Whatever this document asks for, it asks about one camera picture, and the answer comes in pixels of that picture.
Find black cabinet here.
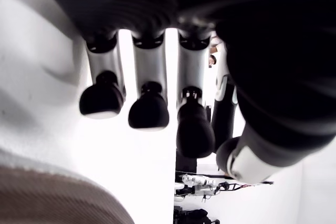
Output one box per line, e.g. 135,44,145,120
175,153,198,174

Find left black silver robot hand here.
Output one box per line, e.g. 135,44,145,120
31,0,336,185

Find dark brown round plate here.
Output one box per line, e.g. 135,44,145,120
0,166,136,224

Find silver humanoid robot legs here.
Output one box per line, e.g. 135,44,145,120
175,173,219,197

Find seated person in white shirt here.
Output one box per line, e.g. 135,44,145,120
209,35,219,68

